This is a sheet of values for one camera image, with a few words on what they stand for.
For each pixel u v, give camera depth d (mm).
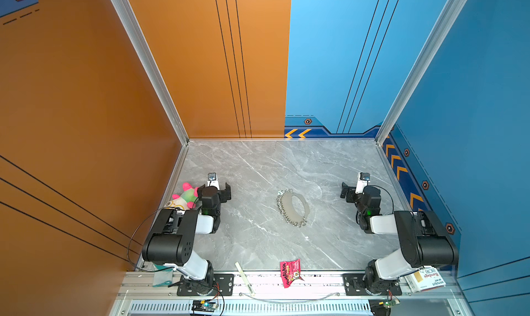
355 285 725
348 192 852
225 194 875
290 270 755
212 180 803
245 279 755
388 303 696
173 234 464
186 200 889
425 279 714
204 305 706
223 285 740
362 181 813
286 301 711
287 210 931
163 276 754
